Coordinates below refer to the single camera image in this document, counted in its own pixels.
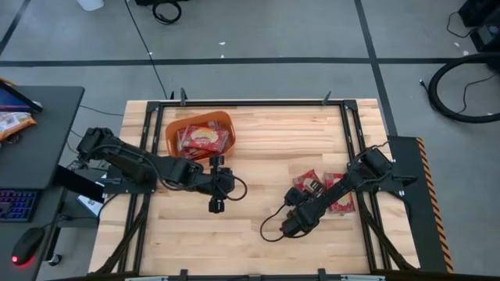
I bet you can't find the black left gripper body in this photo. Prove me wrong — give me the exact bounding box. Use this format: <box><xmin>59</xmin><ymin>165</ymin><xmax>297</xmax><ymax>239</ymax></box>
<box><xmin>194</xmin><ymin>166</ymin><xmax>238</xmax><ymax>199</ymax></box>

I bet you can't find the black desk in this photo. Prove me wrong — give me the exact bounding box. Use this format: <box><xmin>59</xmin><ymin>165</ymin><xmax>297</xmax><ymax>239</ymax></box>
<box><xmin>0</xmin><ymin>85</ymin><xmax>86</xmax><ymax>281</ymax></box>

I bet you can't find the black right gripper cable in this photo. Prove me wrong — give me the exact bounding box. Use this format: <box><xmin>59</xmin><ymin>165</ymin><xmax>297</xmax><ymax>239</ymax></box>
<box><xmin>259</xmin><ymin>203</ymin><xmax>293</xmax><ymax>244</ymax></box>

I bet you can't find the black equipment case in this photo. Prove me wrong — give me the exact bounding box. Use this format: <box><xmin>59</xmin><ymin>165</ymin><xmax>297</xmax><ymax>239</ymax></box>
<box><xmin>456</xmin><ymin>0</ymin><xmax>500</xmax><ymax>54</ymax></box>

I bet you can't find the orange snack bag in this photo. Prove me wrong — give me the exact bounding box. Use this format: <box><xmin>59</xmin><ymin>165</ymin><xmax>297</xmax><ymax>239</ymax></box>
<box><xmin>0</xmin><ymin>111</ymin><xmax>38</xmax><ymax>143</ymax></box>

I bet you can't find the black backlit keyboard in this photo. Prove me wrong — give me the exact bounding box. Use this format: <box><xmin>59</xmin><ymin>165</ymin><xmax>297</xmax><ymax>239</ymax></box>
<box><xmin>0</xmin><ymin>188</ymin><xmax>41</xmax><ymax>224</ymax></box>

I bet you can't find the white paper sheet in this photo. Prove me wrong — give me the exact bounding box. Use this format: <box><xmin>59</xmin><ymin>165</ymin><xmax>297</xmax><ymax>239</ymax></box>
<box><xmin>75</xmin><ymin>194</ymin><xmax>104</xmax><ymax>219</ymax></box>

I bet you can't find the thick black hose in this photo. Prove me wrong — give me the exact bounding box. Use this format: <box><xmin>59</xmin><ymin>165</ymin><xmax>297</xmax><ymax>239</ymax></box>
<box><xmin>427</xmin><ymin>52</ymin><xmax>500</xmax><ymax>125</ymax></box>

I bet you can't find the coiled black cable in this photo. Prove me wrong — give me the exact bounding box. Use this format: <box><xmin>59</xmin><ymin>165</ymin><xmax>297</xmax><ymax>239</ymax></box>
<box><xmin>151</xmin><ymin>0</ymin><xmax>184</xmax><ymax>26</ymax></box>

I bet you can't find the black aluminium table frame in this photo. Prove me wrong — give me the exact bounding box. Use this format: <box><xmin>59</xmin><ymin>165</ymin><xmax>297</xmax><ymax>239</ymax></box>
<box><xmin>92</xmin><ymin>87</ymin><xmax>422</xmax><ymax>281</ymax></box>

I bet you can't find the orange plastic basket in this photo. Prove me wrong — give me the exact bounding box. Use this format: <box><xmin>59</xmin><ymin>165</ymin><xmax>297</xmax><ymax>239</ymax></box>
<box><xmin>165</xmin><ymin>110</ymin><xmax>237</xmax><ymax>162</ymax></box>

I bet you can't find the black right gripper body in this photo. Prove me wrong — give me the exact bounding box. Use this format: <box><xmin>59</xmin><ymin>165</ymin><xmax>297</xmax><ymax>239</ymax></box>
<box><xmin>287</xmin><ymin>194</ymin><xmax>326</xmax><ymax>234</ymax></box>

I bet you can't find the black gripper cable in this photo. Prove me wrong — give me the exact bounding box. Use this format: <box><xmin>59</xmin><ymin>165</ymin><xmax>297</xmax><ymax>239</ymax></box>
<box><xmin>218</xmin><ymin>173</ymin><xmax>248</xmax><ymax>203</ymax></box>
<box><xmin>259</xmin><ymin>203</ymin><xmax>293</xmax><ymax>244</ymax></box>

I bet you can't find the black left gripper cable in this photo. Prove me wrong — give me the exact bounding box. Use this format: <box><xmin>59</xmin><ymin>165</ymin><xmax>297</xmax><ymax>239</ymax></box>
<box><xmin>218</xmin><ymin>173</ymin><xmax>248</xmax><ymax>203</ymax></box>

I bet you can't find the white bucket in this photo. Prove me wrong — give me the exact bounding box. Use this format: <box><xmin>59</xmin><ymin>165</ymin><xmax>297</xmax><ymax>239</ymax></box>
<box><xmin>75</xmin><ymin>0</ymin><xmax>106</xmax><ymax>12</ymax></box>

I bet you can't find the black flat panel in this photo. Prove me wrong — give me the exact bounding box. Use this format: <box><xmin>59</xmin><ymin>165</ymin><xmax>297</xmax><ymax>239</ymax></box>
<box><xmin>53</xmin><ymin>165</ymin><xmax>107</xmax><ymax>205</ymax></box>

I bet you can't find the black computer mouse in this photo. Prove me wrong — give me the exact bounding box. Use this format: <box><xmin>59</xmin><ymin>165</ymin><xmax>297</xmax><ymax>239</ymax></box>
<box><xmin>10</xmin><ymin>226</ymin><xmax>47</xmax><ymax>268</ymax></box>

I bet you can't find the red popcorn bag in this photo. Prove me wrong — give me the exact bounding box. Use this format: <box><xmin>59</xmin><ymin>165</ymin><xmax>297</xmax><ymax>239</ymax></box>
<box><xmin>175</xmin><ymin>125</ymin><xmax>187</xmax><ymax>152</ymax></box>
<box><xmin>180</xmin><ymin>123</ymin><xmax>230</xmax><ymax>155</ymax></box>
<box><xmin>182</xmin><ymin>147</ymin><xmax>222</xmax><ymax>161</ymax></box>
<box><xmin>292</xmin><ymin>168</ymin><xmax>326</xmax><ymax>197</ymax></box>
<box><xmin>323</xmin><ymin>172</ymin><xmax>357</xmax><ymax>215</ymax></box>

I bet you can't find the black tablet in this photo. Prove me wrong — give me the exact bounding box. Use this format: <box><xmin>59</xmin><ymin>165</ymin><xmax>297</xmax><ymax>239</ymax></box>
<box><xmin>0</xmin><ymin>79</ymin><xmax>45</xmax><ymax>115</ymax></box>

